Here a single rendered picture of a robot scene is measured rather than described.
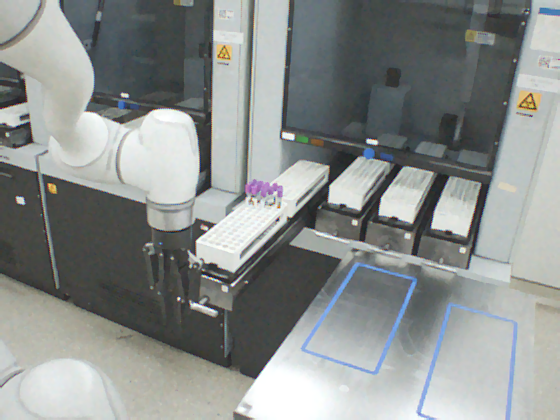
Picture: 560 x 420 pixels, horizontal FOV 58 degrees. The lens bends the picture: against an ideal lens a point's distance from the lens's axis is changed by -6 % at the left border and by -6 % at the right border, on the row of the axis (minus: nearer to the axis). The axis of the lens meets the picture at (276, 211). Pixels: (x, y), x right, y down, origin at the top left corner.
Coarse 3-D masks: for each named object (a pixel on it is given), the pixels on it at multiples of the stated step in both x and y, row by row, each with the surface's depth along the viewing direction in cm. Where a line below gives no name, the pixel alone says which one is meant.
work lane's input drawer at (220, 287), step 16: (320, 192) 161; (304, 208) 151; (288, 224) 142; (304, 224) 151; (272, 240) 134; (288, 240) 142; (256, 256) 126; (272, 256) 133; (208, 272) 117; (224, 272) 118; (240, 272) 120; (256, 272) 126; (208, 288) 118; (224, 288) 116; (240, 288) 119; (192, 304) 117; (224, 304) 118
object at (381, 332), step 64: (384, 256) 127; (320, 320) 104; (384, 320) 105; (448, 320) 105; (512, 320) 106; (256, 384) 87; (320, 384) 88; (384, 384) 88; (448, 384) 89; (512, 384) 89
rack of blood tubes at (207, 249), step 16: (240, 208) 136; (256, 208) 137; (272, 208) 137; (224, 224) 129; (240, 224) 129; (256, 224) 129; (272, 224) 137; (208, 240) 121; (224, 240) 122; (240, 240) 122; (256, 240) 133; (208, 256) 119; (224, 256) 117; (240, 256) 126
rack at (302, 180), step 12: (300, 168) 163; (312, 168) 164; (324, 168) 164; (276, 180) 154; (288, 180) 154; (300, 180) 155; (312, 180) 155; (324, 180) 165; (288, 192) 147; (300, 192) 147; (312, 192) 157; (288, 204) 143; (300, 204) 149; (288, 216) 144
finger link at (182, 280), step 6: (174, 258) 99; (174, 264) 100; (186, 264) 103; (174, 270) 101; (180, 270) 101; (186, 270) 103; (180, 276) 102; (186, 276) 103; (180, 282) 102; (186, 282) 104; (180, 288) 103; (186, 288) 104; (180, 294) 104; (186, 294) 104; (180, 300) 104; (186, 300) 104
